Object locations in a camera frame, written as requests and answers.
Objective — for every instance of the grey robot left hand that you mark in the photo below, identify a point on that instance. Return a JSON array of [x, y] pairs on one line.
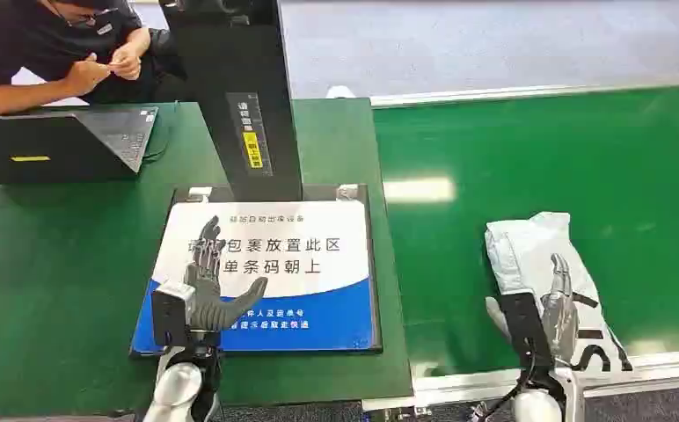
[[208, 303]]

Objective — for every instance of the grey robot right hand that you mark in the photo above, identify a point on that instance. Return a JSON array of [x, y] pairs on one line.
[[560, 317]]

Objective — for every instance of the person's left hand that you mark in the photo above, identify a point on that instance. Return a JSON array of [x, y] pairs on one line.
[[125, 61]]

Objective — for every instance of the person's right hand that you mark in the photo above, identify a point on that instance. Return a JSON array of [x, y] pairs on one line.
[[86, 74]]

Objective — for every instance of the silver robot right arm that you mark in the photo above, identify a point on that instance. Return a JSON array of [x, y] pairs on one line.
[[540, 402]]

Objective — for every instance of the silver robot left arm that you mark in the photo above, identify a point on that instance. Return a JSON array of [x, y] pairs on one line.
[[177, 384]]

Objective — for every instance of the pale grey parcel bag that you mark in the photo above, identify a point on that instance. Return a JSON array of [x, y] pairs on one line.
[[520, 256]]

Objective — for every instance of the person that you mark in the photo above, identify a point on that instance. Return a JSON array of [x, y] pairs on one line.
[[19, 41]]

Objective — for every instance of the black laptop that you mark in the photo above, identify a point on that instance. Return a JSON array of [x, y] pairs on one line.
[[42, 145]]

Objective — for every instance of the white and blue printed scale plate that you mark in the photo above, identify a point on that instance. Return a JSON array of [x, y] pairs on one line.
[[310, 274]]

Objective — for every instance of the white tape piece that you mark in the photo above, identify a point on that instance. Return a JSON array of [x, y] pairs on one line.
[[199, 194], [347, 193]]

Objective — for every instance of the black scanner column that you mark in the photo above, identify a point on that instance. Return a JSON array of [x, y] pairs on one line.
[[234, 58]]

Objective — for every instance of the black and yellow warning label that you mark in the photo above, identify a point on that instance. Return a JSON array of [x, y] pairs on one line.
[[250, 134]]

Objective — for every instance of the green table mat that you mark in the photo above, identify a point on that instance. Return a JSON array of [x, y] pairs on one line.
[[71, 250]]

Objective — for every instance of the green conveyor belt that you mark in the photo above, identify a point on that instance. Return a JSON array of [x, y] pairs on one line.
[[520, 157]]

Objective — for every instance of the small white object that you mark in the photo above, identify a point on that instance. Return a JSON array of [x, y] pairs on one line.
[[340, 92]]

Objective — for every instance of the right wrist camera with black bracket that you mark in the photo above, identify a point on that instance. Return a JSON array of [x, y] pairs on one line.
[[525, 326]]

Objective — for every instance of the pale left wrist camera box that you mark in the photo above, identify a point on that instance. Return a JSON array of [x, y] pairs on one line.
[[171, 311]]

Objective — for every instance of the white conveyor frame rail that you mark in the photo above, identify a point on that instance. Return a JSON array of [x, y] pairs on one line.
[[654, 367], [520, 93]]

